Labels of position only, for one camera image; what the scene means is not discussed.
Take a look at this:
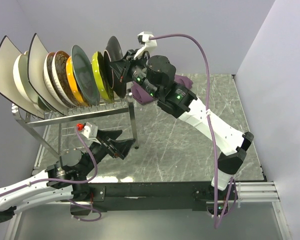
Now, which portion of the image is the white ribbed brown bowl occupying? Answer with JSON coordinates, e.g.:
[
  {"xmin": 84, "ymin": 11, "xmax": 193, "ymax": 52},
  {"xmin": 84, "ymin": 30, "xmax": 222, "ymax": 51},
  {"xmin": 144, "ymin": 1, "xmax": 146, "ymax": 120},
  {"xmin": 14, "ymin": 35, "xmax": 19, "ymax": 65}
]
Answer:
[{"xmin": 43, "ymin": 52, "xmax": 72, "ymax": 109}]

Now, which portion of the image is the white round plate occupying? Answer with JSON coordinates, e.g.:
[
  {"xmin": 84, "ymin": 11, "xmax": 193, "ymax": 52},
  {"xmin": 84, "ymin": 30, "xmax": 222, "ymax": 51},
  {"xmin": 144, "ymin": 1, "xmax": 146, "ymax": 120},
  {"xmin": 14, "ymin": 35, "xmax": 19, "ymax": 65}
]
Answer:
[{"xmin": 13, "ymin": 51, "xmax": 44, "ymax": 113}]

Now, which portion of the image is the lime green dotted plate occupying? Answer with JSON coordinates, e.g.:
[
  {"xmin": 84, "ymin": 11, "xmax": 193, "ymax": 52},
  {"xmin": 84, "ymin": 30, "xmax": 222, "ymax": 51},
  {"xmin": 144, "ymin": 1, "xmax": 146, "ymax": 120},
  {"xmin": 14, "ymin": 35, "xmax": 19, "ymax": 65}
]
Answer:
[{"xmin": 91, "ymin": 51, "xmax": 114, "ymax": 103}]

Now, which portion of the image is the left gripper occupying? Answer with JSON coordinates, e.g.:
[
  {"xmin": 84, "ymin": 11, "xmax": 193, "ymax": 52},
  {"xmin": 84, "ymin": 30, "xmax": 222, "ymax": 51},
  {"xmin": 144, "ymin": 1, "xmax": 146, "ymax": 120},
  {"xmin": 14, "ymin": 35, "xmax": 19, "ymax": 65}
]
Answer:
[{"xmin": 80, "ymin": 129, "xmax": 137, "ymax": 176}]

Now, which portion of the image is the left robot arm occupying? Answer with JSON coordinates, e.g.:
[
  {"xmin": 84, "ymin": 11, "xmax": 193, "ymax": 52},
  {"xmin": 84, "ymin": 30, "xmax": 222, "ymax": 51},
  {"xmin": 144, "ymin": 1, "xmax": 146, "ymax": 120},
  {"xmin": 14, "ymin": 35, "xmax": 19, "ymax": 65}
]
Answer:
[{"xmin": 0, "ymin": 124, "xmax": 136, "ymax": 222}]

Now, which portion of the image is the purple-rimmed beige plate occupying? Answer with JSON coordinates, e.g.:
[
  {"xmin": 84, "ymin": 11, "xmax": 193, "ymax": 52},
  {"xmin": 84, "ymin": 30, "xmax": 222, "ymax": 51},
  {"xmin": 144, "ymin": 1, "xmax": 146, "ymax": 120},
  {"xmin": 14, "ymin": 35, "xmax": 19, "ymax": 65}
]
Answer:
[{"xmin": 103, "ymin": 36, "xmax": 127, "ymax": 99}]

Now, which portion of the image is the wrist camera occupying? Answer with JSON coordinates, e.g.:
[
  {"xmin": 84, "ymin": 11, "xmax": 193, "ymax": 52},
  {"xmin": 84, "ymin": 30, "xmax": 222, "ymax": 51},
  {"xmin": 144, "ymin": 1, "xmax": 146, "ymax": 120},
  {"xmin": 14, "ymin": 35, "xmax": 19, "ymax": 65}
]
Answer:
[
  {"xmin": 82, "ymin": 122, "xmax": 98, "ymax": 142},
  {"xmin": 133, "ymin": 31, "xmax": 158, "ymax": 60}
]

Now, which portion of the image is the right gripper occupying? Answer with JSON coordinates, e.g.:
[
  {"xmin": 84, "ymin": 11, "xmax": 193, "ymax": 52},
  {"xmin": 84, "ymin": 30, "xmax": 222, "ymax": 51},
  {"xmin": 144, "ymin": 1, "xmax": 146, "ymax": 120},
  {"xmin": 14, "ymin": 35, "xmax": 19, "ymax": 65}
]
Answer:
[{"xmin": 109, "ymin": 48, "xmax": 161, "ymax": 100}]

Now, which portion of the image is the black base beam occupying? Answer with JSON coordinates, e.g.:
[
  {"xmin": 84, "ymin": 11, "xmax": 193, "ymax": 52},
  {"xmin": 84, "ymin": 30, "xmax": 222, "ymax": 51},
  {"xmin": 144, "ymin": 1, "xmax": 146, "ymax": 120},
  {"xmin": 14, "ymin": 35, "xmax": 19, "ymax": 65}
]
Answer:
[{"xmin": 69, "ymin": 181, "xmax": 231, "ymax": 216}]

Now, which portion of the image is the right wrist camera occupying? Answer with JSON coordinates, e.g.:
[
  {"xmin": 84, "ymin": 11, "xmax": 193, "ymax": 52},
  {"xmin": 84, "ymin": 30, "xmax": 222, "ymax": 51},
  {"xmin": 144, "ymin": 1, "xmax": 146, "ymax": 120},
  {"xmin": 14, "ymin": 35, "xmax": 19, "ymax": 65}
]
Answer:
[{"xmin": 133, "ymin": 31, "xmax": 158, "ymax": 60}]

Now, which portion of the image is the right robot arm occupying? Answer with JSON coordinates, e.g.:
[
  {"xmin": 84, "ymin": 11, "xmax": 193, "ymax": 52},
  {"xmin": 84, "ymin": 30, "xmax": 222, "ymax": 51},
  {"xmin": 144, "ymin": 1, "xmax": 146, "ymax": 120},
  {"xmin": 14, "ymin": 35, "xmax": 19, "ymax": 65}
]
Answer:
[{"xmin": 109, "ymin": 53, "xmax": 254, "ymax": 200}]

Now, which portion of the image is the orange dotted plate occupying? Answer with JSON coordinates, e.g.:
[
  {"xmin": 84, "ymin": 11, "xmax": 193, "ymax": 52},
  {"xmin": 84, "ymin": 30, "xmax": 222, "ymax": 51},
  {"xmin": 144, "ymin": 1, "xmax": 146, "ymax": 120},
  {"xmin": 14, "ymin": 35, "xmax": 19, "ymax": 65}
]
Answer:
[{"xmin": 65, "ymin": 56, "xmax": 89, "ymax": 107}]

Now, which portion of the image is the steel dish rack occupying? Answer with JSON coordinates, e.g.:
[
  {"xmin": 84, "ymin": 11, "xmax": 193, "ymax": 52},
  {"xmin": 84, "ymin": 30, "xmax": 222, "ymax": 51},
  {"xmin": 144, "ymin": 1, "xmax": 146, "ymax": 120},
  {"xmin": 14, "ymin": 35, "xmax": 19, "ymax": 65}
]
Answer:
[{"xmin": 11, "ymin": 86, "xmax": 138, "ymax": 158}]

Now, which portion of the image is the aluminium rail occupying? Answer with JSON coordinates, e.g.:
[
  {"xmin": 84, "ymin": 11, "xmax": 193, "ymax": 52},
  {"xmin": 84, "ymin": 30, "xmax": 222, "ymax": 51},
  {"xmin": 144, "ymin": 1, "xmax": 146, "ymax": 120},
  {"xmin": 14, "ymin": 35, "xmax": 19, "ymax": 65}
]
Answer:
[{"xmin": 236, "ymin": 181, "xmax": 280, "ymax": 203}]

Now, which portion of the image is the large square plate, far left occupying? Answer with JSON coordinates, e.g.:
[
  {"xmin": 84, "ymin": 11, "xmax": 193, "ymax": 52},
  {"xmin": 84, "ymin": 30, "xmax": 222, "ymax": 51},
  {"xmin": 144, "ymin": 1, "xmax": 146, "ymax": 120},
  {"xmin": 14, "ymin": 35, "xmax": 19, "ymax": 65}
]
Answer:
[{"xmin": 0, "ymin": 35, "xmax": 44, "ymax": 120}]

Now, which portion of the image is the brown scale-pattern plate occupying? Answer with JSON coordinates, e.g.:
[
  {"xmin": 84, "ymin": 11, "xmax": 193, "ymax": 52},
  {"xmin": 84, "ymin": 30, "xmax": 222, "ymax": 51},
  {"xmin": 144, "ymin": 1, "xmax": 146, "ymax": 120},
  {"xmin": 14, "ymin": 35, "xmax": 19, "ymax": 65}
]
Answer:
[{"xmin": 52, "ymin": 50, "xmax": 79, "ymax": 108}]

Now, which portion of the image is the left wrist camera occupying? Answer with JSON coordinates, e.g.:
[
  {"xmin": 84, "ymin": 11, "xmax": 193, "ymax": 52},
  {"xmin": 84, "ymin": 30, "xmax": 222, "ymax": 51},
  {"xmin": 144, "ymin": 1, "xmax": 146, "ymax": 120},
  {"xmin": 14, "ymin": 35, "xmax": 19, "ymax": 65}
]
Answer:
[{"xmin": 82, "ymin": 122, "xmax": 98, "ymax": 142}]

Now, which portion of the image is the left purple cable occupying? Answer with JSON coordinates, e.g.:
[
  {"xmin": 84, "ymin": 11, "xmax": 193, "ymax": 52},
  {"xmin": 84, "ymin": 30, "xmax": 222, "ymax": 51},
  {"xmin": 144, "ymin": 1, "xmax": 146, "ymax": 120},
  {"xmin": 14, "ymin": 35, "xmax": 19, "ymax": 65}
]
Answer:
[{"xmin": 0, "ymin": 123, "xmax": 102, "ymax": 223}]

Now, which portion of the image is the purple cloth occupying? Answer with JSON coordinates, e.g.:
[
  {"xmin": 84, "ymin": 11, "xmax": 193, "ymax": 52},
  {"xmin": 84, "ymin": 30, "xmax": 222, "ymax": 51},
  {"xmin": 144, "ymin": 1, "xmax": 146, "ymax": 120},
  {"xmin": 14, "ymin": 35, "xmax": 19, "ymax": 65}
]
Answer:
[{"xmin": 131, "ymin": 74, "xmax": 193, "ymax": 105}]

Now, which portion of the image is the dark green round plate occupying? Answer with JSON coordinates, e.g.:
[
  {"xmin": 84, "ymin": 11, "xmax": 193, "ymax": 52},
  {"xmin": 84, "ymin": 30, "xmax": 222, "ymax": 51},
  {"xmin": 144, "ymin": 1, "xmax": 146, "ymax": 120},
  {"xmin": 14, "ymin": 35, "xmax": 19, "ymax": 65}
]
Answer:
[{"xmin": 71, "ymin": 45, "xmax": 100, "ymax": 106}]

